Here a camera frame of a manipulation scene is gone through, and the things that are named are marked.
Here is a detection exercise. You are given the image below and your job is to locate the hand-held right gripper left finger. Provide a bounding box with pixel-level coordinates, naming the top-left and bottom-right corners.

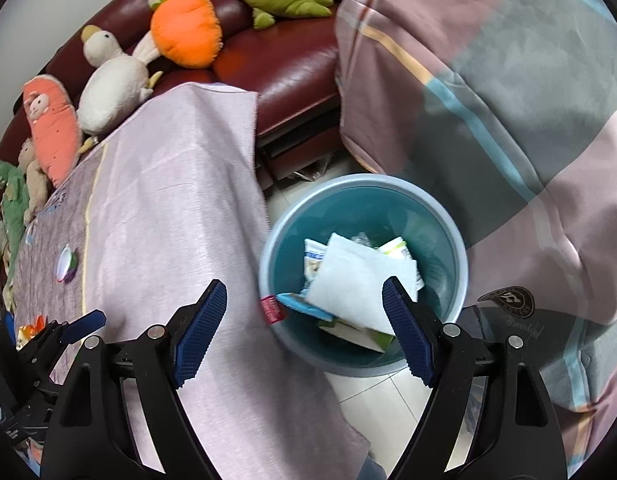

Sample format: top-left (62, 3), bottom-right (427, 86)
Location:
top-left (41, 279), bottom-right (228, 480)

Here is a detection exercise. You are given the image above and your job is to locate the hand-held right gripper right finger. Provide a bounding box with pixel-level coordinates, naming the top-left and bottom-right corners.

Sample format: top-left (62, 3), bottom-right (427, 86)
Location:
top-left (382, 276), bottom-right (569, 480)

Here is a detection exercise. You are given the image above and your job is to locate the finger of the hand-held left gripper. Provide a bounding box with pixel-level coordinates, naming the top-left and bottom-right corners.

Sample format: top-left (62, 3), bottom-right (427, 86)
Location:
top-left (18, 310), bottom-right (108, 361)

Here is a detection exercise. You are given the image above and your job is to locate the white napkin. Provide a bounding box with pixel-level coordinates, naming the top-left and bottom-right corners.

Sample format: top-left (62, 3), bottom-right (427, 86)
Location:
top-left (306, 232), bottom-right (424, 336)

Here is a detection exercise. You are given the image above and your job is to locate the blue plastic bin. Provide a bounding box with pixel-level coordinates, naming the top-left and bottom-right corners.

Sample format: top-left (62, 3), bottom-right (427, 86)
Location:
top-left (258, 174), bottom-right (470, 377)

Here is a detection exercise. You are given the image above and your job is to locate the green white carton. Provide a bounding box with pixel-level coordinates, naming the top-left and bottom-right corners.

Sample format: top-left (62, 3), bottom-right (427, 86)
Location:
top-left (318, 317), bottom-right (394, 352)

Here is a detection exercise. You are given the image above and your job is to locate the orange snack packet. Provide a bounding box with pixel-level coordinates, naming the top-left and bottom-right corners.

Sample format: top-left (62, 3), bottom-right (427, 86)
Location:
top-left (16, 315), bottom-right (48, 348)

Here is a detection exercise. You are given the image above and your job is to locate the small white lid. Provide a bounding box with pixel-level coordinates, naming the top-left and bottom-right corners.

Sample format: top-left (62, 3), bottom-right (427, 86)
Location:
top-left (56, 245), bottom-right (79, 283)

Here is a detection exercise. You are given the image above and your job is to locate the white green snack packet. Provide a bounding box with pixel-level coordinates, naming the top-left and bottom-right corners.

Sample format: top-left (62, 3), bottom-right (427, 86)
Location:
top-left (378, 236), bottom-right (419, 266)

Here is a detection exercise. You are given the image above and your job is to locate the dark cloth with round emblem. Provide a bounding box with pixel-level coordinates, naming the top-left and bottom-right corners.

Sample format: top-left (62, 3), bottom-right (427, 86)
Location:
top-left (458, 287), bottom-right (584, 361)

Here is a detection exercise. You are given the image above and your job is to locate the white blue snack packet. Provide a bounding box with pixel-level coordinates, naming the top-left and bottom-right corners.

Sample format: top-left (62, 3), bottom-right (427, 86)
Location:
top-left (302, 239), bottom-right (329, 286)

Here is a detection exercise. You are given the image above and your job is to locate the green spiky plush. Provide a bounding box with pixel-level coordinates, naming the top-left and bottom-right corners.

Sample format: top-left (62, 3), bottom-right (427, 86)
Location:
top-left (0, 160), bottom-right (29, 281)

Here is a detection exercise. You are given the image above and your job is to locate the pink tablecloth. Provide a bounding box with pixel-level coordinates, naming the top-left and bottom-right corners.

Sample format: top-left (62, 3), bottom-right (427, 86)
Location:
top-left (3, 81), bottom-right (374, 480)

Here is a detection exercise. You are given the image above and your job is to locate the small beige bear plush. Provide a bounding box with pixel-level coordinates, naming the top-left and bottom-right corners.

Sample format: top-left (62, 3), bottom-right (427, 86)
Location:
top-left (17, 139), bottom-right (52, 226)

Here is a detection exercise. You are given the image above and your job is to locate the pink carrot plush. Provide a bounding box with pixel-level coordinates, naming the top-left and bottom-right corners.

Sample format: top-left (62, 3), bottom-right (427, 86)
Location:
top-left (22, 75), bottom-right (84, 188)

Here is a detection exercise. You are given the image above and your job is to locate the white duck plush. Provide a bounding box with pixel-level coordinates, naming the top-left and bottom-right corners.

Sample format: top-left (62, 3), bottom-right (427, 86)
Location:
top-left (78, 25), bottom-right (164, 136)

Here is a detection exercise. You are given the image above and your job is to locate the plaid pink grey blanket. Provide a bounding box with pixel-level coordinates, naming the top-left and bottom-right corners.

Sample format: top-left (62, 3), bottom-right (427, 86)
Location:
top-left (334, 0), bottom-right (617, 471)

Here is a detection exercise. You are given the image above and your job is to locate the dark red leather sofa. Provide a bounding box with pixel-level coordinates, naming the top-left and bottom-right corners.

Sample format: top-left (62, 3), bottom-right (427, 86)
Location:
top-left (0, 0), bottom-right (349, 201)

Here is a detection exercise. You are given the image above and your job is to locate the orange carrot rabbit plush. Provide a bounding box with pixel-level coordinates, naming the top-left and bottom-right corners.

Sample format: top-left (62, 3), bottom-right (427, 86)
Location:
top-left (133, 0), bottom-right (224, 70)

